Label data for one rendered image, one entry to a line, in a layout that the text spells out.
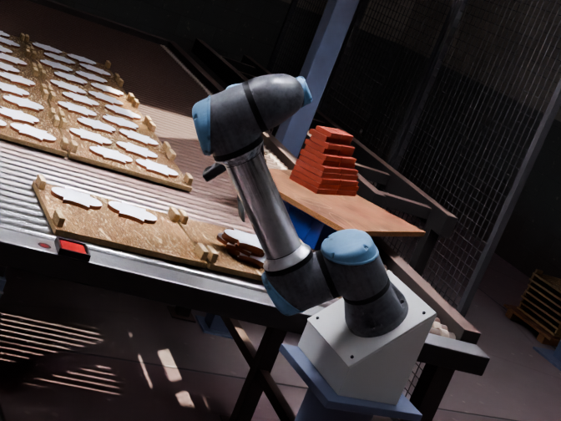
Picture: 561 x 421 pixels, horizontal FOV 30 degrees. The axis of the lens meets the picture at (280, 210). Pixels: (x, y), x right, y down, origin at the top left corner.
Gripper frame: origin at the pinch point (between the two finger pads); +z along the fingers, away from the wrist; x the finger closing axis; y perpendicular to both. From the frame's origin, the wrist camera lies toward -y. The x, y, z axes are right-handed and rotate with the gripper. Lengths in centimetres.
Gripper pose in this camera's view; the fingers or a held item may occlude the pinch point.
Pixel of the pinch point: (242, 213)
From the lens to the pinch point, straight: 285.4
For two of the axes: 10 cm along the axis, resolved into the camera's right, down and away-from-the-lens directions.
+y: 10.0, -0.6, -0.5
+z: 0.7, 9.4, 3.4
